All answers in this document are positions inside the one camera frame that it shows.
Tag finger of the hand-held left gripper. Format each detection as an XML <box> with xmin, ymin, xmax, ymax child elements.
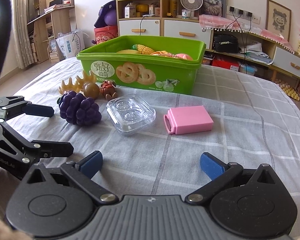
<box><xmin>0</xmin><ymin>120</ymin><xmax>74</xmax><ymax>167</ymax></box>
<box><xmin>0</xmin><ymin>95</ymin><xmax>55</xmax><ymax>121</ymax></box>

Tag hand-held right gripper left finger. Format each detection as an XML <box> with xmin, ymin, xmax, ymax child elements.
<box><xmin>19</xmin><ymin>151</ymin><xmax>117</xmax><ymax>204</ymax></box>

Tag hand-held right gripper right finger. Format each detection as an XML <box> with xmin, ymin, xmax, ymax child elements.
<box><xmin>185</xmin><ymin>152</ymin><xmax>282</xmax><ymax>204</ymax></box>

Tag purple toy grapes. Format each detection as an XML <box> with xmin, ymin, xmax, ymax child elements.
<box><xmin>57</xmin><ymin>91</ymin><xmax>102</xmax><ymax>127</ymax></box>

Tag green plastic cookie box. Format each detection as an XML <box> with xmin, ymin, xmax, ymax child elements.
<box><xmin>77</xmin><ymin>35</ymin><xmax>207</xmax><ymax>96</ymax></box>

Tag toy corn cob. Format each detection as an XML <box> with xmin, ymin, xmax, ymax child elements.
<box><xmin>131</xmin><ymin>44</ymin><xmax>154</xmax><ymax>55</ymax></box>

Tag grey checked cloth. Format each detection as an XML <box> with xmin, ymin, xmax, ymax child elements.
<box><xmin>5</xmin><ymin>56</ymin><xmax>300</xmax><ymax>230</ymax></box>

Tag pink rectangular box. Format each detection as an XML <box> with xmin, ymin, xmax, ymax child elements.
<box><xmin>164</xmin><ymin>105</ymin><xmax>214</xmax><ymax>135</ymax></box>

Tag clear plastic case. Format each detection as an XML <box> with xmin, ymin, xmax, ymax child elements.
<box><xmin>106</xmin><ymin>94</ymin><xmax>157</xmax><ymax>136</ymax></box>

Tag tan fuzzy cloth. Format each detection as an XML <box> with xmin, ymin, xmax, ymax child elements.
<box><xmin>0</xmin><ymin>212</ymin><xmax>32</xmax><ymax>240</ymax></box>

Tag small brown crab figurine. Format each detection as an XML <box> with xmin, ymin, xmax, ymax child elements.
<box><xmin>100</xmin><ymin>80</ymin><xmax>117</xmax><ymax>100</ymax></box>

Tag white shopping bag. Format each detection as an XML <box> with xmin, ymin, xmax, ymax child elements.
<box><xmin>55</xmin><ymin>29</ymin><xmax>85</xmax><ymax>60</ymax></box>

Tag beige curtain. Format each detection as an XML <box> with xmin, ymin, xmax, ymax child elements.
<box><xmin>11</xmin><ymin>0</ymin><xmax>40</xmax><ymax>69</ymax></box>

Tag wooden desk shelf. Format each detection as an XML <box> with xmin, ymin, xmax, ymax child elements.
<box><xmin>27</xmin><ymin>0</ymin><xmax>74</xmax><ymax>64</ymax></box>

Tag red printed bucket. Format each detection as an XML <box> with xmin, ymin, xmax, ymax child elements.
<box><xmin>94</xmin><ymin>25</ymin><xmax>119</xmax><ymax>45</ymax></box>

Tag red box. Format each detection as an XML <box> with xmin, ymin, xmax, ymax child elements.
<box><xmin>211</xmin><ymin>57</ymin><xmax>240</xmax><ymax>72</ymax></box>

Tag clear plastic storage box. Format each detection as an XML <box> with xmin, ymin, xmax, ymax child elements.
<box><xmin>240</xmin><ymin>64</ymin><xmax>255</xmax><ymax>77</ymax></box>

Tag yellow egg tray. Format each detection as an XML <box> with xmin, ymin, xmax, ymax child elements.
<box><xmin>275</xmin><ymin>79</ymin><xmax>300</xmax><ymax>102</ymax></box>

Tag purple ball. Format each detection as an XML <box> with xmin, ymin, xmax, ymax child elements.
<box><xmin>104</xmin><ymin>10</ymin><xmax>118</xmax><ymax>25</ymax></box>

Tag folded clothes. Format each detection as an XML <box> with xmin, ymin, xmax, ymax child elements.
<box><xmin>240</xmin><ymin>42</ymin><xmax>274</xmax><ymax>65</ymax></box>

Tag black bag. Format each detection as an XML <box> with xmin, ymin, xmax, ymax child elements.
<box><xmin>213</xmin><ymin>34</ymin><xmax>239</xmax><ymax>53</ymax></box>

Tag white cabinet drawer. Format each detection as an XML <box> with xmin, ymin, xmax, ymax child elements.
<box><xmin>119</xmin><ymin>19</ymin><xmax>161</xmax><ymax>37</ymax></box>
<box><xmin>164</xmin><ymin>20</ymin><xmax>212</xmax><ymax>49</ymax></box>
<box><xmin>273</xmin><ymin>47</ymin><xmax>300</xmax><ymax>77</ymax></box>

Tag small white carton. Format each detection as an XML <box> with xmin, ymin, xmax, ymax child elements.
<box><xmin>125</xmin><ymin>4</ymin><xmax>137</xmax><ymax>18</ymax></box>

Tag pink fringed cloth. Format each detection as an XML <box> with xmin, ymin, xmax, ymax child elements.
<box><xmin>199</xmin><ymin>14</ymin><xmax>297</xmax><ymax>53</ymax></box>

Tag wooden cabinet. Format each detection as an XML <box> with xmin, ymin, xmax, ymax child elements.
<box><xmin>116</xmin><ymin>0</ymin><xmax>300</xmax><ymax>80</ymax></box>

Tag yellow can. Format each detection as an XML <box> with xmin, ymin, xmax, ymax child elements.
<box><xmin>169</xmin><ymin>0</ymin><xmax>178</xmax><ymax>18</ymax></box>

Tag framed cat picture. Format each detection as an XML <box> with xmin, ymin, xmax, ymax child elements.
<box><xmin>199</xmin><ymin>0</ymin><xmax>227</xmax><ymax>18</ymax></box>

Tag framed cartoon picture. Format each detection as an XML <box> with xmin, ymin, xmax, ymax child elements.
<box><xmin>266</xmin><ymin>0</ymin><xmax>292</xmax><ymax>33</ymax></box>

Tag small white fan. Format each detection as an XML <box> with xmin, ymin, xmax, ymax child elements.
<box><xmin>180</xmin><ymin>0</ymin><xmax>203</xmax><ymax>12</ymax></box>

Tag wall power sockets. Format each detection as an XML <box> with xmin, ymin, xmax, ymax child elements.
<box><xmin>226</xmin><ymin>5</ymin><xmax>261</xmax><ymax>24</ymax></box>

